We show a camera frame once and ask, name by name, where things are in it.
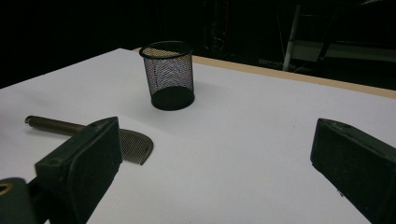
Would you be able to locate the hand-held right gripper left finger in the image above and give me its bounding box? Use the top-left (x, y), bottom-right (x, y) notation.
top-left (35, 116), bottom-right (123, 224)

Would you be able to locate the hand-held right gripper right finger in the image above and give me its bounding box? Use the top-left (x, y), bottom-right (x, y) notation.
top-left (310, 118), bottom-right (396, 224)

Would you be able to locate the dark brown comb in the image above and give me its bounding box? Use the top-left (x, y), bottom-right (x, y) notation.
top-left (24, 115), bottom-right (154, 166)

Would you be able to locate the black mesh pen holder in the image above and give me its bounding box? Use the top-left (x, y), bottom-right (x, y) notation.
top-left (138, 40), bottom-right (196, 112)

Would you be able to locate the white paper sheet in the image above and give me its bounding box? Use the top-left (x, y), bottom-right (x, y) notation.
top-left (0, 48), bottom-right (396, 224)

